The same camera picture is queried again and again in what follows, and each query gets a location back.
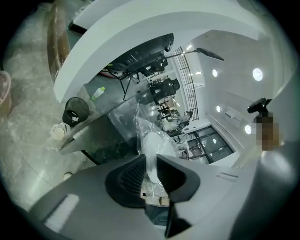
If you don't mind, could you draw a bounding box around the clear bottle with green cap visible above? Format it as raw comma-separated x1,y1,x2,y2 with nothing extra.
90,86,105,101

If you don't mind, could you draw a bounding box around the black office chair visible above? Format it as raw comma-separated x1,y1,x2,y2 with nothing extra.
149,78,181,106
140,59,169,77

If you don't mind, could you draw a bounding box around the black mesh waste bin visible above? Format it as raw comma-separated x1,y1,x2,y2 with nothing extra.
61,97,90,128

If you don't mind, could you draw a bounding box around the white footwear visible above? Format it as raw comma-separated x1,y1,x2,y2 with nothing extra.
142,132,177,184

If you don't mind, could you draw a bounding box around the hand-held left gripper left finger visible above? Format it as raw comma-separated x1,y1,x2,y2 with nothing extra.
104,154,148,209

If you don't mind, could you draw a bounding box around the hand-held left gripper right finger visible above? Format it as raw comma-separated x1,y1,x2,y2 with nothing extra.
156,154,201,203

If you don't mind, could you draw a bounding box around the black head-worn camera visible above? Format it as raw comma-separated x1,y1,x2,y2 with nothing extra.
247,97,274,114

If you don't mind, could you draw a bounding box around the white paper cup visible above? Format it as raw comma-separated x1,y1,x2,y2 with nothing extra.
51,121,71,141

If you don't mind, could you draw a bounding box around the clear plastic bag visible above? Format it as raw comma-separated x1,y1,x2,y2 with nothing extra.
132,101,189,200

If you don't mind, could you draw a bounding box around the white ceiling air vent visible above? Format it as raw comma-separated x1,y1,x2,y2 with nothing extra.
224,110,242,123

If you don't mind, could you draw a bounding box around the black boom light stand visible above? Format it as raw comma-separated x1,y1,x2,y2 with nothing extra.
164,47,225,62

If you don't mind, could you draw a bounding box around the white curved desk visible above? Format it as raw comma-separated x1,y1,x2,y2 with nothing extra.
53,0,265,104

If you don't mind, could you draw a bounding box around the black window grille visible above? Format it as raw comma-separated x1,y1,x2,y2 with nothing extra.
173,46,200,121

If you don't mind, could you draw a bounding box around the brown wooden board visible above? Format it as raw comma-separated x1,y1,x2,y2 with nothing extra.
46,0,72,79

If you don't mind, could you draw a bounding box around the black framed glass door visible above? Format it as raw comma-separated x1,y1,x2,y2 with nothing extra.
182,126,235,165

